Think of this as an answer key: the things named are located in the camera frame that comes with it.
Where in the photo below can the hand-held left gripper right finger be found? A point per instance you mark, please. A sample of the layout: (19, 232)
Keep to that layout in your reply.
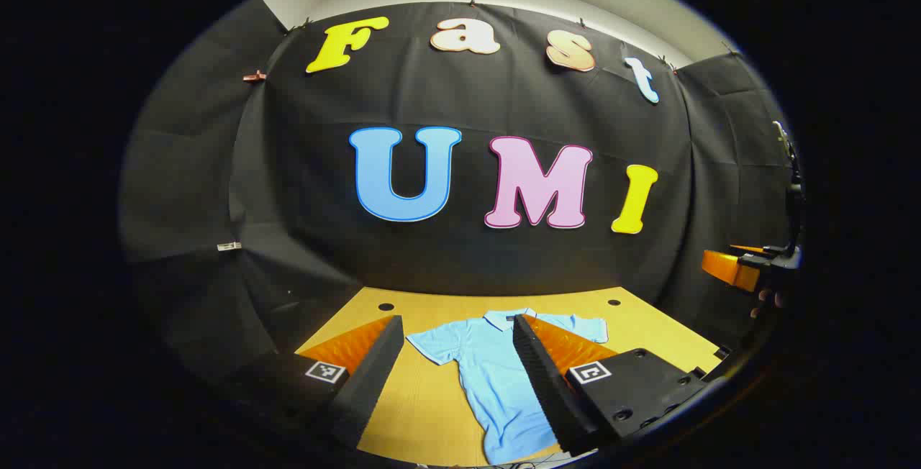
(540, 375)

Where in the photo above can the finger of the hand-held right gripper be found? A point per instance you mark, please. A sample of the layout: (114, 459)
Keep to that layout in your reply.
(748, 248)
(728, 267)

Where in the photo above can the light blue T-shirt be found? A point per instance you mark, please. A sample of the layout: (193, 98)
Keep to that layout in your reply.
(482, 372)

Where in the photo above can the pink clip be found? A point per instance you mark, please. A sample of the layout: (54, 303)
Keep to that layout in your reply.
(253, 76)

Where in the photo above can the white clip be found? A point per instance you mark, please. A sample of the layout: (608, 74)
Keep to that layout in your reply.
(229, 246)

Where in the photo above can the black backdrop cloth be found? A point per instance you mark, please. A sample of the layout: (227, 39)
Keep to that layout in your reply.
(460, 260)

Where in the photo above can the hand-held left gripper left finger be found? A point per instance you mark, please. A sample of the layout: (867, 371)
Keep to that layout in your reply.
(373, 372)

